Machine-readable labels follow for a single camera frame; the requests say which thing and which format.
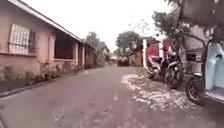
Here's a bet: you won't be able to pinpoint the red metal gate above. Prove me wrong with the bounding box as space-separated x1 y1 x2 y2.
143 38 172 68

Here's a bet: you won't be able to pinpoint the pale building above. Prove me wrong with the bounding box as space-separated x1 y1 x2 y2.
181 24 211 74

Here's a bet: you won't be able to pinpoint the grey concrete road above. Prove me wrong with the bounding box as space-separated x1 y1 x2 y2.
0 63 224 128

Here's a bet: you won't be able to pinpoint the green trees beside house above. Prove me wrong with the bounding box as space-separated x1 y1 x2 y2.
84 31 111 68

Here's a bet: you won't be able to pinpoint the motorcycle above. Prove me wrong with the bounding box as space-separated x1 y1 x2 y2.
146 54 164 80
161 49 186 89

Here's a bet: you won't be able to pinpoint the red wall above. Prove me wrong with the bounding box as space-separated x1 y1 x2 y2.
134 51 144 68

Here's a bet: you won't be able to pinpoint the pale vehicle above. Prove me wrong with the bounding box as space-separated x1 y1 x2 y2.
185 39 224 106

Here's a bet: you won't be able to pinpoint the dark car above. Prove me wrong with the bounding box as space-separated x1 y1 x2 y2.
116 56 130 67

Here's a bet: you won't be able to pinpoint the pink house with porch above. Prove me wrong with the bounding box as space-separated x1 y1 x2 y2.
0 0 98 84

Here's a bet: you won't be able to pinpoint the tree with dark trunk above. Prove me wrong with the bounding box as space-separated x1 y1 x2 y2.
151 0 224 84

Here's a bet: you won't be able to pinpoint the large round dark tree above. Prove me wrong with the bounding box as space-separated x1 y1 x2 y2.
115 30 144 58

